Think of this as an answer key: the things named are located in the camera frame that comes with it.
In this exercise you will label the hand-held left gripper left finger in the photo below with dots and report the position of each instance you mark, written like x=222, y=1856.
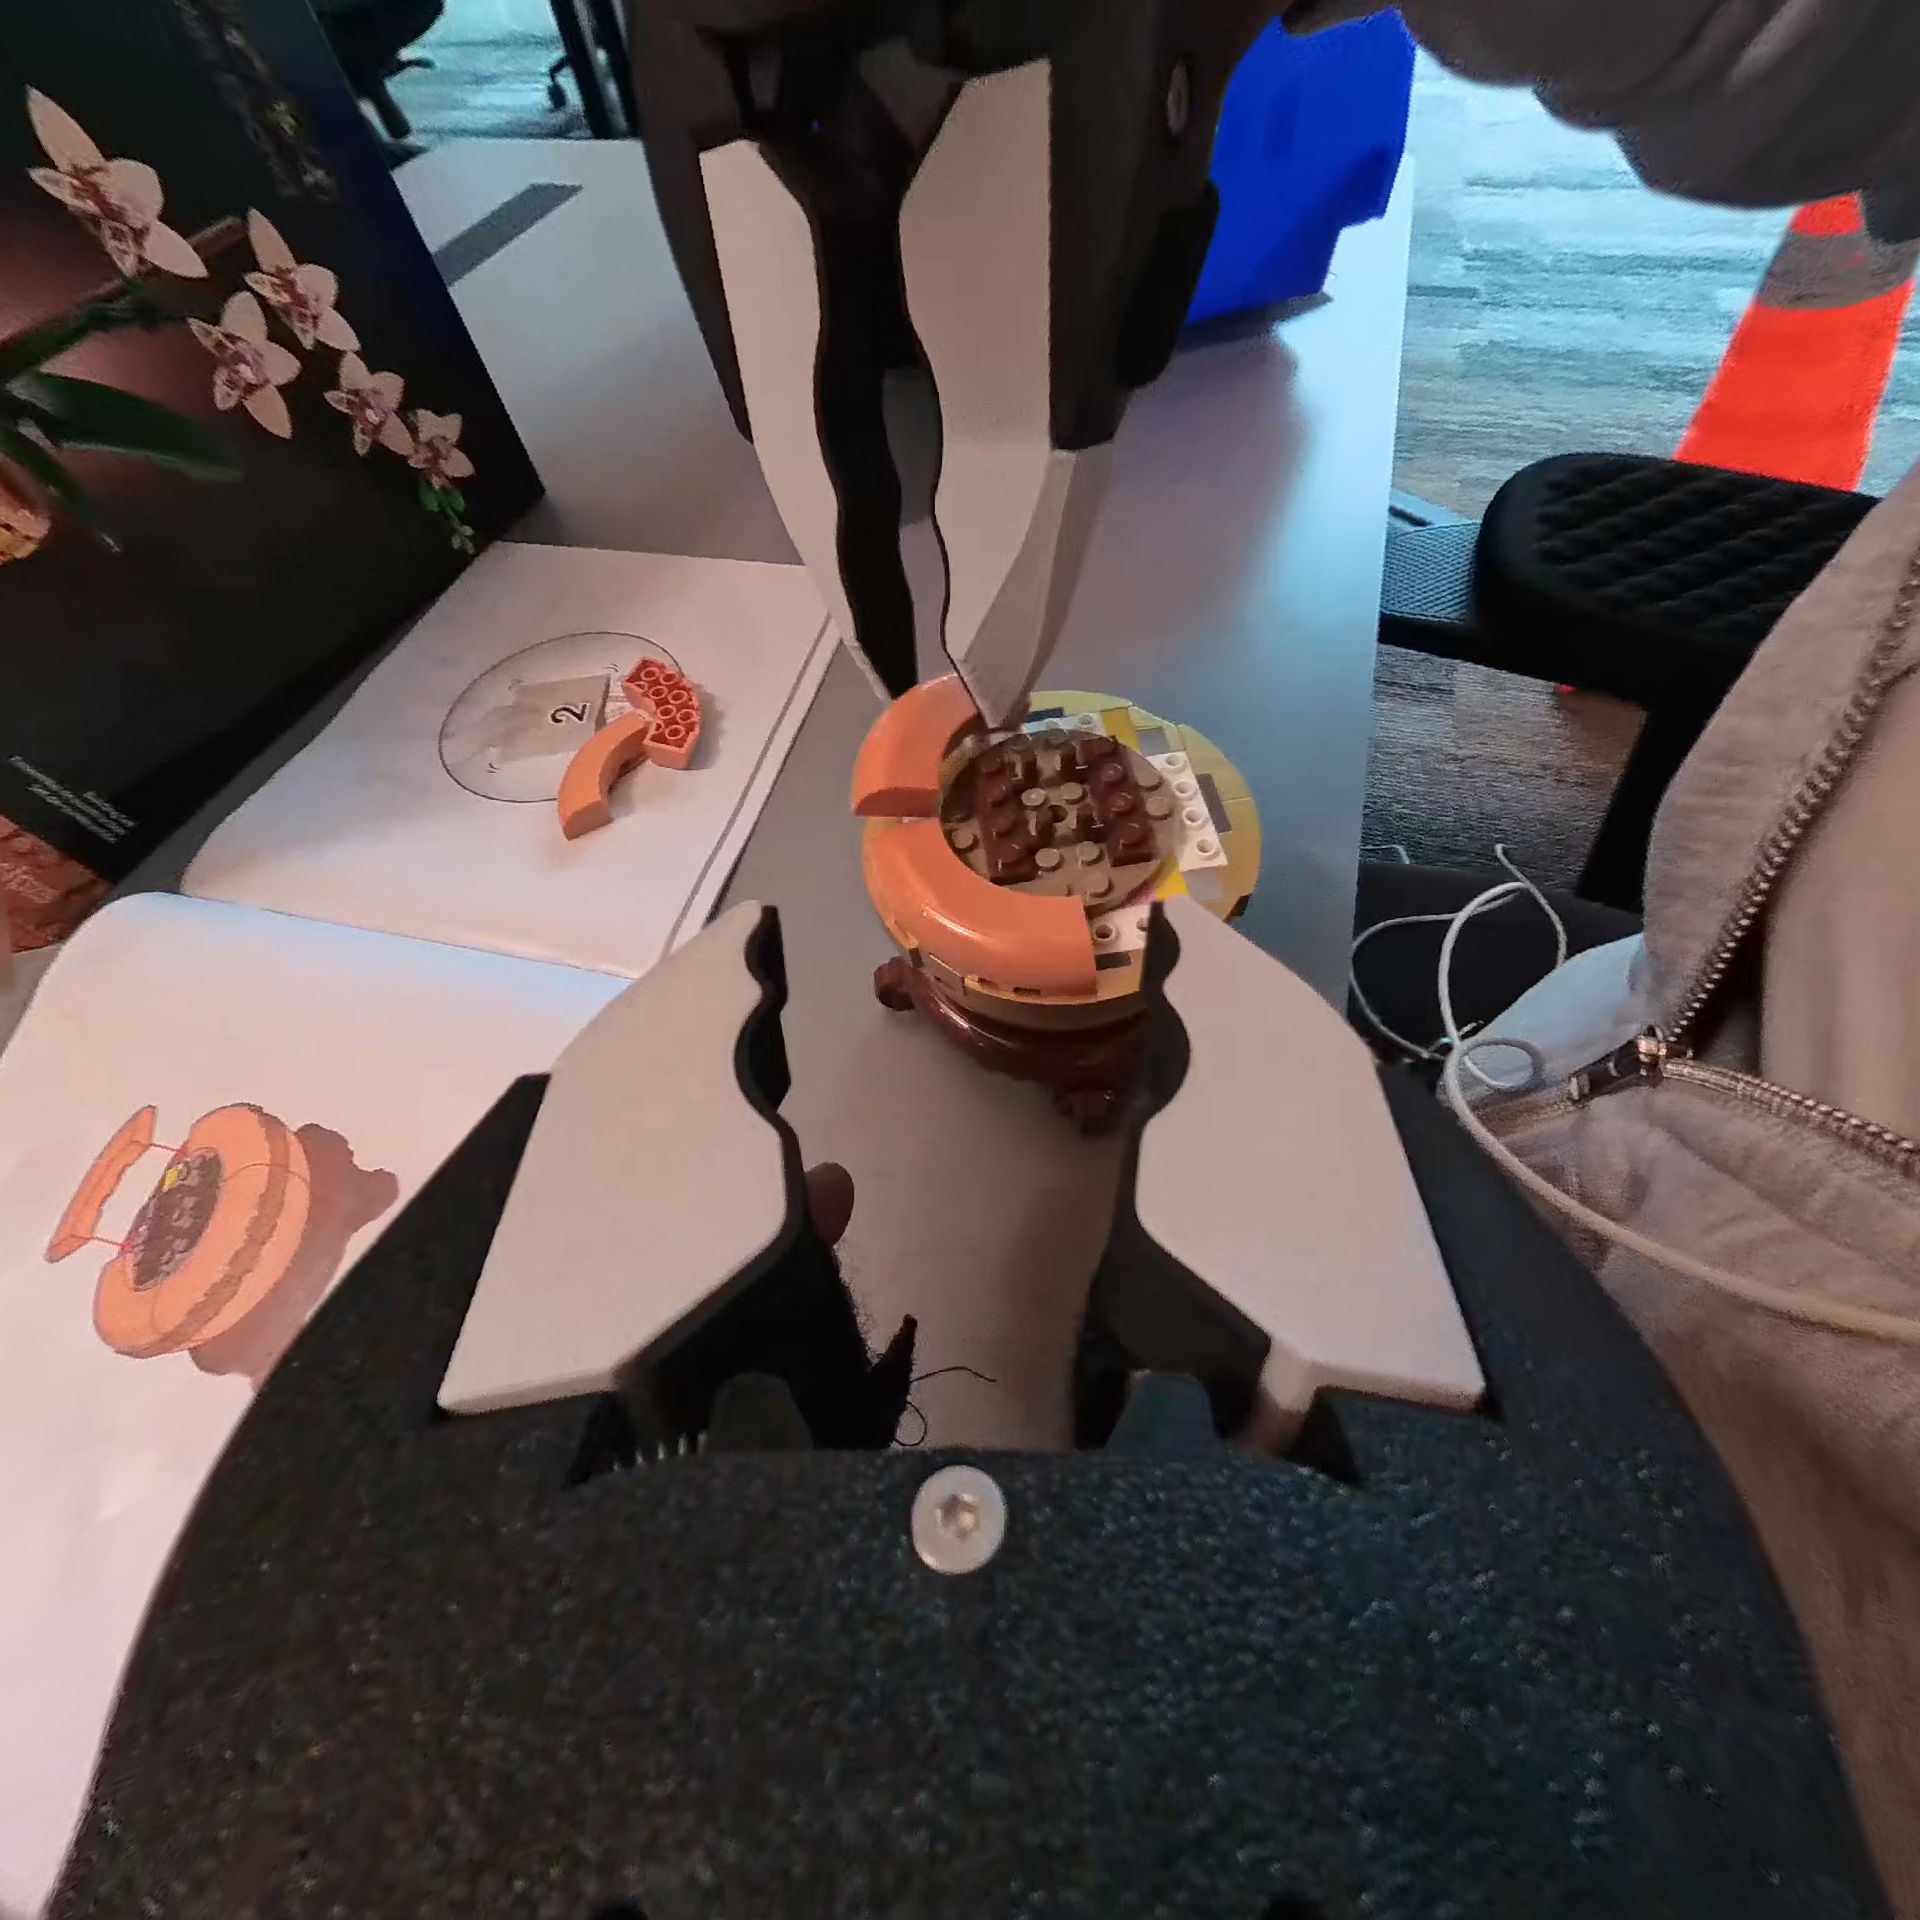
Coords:
x=617, y=1200

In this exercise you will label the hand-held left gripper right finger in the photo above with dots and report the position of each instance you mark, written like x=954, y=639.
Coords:
x=1306, y=1200

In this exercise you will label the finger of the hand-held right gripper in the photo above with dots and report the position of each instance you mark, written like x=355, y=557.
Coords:
x=1007, y=390
x=775, y=330

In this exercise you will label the blue plastic bin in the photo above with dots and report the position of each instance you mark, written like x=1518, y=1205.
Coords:
x=1306, y=151

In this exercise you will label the brick pot model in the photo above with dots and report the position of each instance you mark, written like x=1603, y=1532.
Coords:
x=1037, y=1007

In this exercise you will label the background office desks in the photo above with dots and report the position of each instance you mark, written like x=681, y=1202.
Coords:
x=480, y=47

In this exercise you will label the white instruction booklet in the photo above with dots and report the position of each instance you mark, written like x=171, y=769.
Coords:
x=301, y=901

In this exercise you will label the black mesh chair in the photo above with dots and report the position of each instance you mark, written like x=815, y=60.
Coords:
x=1620, y=570

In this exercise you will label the black flower print box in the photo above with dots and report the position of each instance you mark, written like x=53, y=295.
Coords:
x=150, y=450

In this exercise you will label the orange floor object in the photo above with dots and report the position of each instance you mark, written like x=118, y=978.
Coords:
x=1801, y=360

